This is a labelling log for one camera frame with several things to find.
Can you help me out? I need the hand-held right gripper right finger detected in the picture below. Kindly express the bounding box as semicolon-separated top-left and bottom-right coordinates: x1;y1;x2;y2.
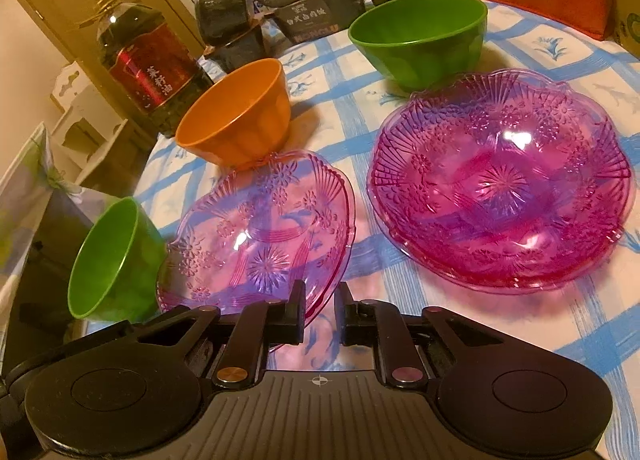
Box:
334;282;482;389

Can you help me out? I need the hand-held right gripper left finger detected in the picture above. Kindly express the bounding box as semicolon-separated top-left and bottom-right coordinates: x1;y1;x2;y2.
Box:
132;280;307;389

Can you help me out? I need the pink transparent patterned plate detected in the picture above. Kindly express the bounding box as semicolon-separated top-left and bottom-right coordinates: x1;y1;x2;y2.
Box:
372;68;632;283
366;165;630;297
156;150;357;338

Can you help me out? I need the orange plastic bowl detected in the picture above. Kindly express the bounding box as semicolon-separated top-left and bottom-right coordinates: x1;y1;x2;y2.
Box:
176;58;292;169

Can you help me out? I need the green plastic bowl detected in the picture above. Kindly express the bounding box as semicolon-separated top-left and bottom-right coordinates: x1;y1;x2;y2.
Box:
68;196;168;323
348;0;488;92

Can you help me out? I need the blue checked tablecloth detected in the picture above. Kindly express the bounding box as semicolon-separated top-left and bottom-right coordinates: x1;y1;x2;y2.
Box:
85;0;640;393

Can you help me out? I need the black food tray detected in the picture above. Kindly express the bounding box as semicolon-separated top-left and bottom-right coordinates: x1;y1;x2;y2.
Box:
202;22;267;74

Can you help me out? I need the white carved furniture piece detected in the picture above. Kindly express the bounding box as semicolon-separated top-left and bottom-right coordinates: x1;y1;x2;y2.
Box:
50;62;132;182

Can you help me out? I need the dark rectangular instant rice box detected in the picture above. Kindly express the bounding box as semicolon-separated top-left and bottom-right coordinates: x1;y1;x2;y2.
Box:
272;0;374;46

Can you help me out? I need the floral printed bag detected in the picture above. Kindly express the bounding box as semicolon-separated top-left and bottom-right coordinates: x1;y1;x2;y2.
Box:
0;122;109;293

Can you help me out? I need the black round food container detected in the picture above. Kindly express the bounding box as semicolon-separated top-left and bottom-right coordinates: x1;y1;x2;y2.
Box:
194;0;251;46

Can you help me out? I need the olive cabinet door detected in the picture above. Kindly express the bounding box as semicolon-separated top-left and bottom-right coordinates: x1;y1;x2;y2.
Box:
0;0;207;107

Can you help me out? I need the brown cardboard box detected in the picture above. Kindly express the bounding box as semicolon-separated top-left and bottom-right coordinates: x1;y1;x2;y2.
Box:
612;0;640;49

